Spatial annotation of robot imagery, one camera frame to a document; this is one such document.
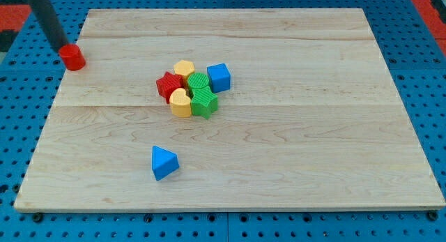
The green cylinder block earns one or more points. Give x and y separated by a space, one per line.
197 81

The blue triangle block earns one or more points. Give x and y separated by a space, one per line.
163 163

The red cylindrical pusher tip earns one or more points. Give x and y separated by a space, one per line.
72 57

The blue cube block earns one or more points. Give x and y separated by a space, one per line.
220 77

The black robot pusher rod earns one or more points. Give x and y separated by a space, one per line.
49 23

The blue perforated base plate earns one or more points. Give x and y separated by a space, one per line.
32 72

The yellow hexagon block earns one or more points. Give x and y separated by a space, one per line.
184 68

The green star block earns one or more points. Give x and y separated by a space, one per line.
204 102

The yellow heart block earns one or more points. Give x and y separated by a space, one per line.
180 103

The red star block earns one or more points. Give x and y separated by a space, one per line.
167 84

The wooden board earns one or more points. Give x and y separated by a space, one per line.
312 121

